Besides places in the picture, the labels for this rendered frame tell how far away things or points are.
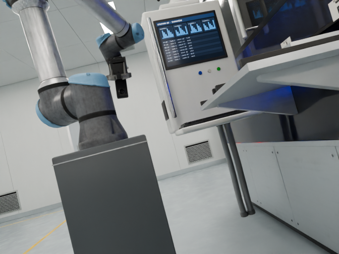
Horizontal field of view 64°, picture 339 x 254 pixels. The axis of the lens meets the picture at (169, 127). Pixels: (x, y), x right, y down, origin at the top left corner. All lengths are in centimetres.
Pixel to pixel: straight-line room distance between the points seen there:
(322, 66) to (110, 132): 60
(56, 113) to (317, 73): 76
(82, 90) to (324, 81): 66
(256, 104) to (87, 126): 77
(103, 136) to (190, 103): 92
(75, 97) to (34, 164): 594
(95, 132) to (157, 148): 538
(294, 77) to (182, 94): 93
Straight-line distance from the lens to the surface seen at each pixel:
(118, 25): 114
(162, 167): 616
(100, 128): 79
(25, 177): 685
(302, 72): 80
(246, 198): 182
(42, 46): 98
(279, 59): 68
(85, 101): 82
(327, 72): 83
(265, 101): 129
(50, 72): 95
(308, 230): 167
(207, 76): 168
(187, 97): 162
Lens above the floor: 75
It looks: 3 degrees up
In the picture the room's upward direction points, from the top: 15 degrees counter-clockwise
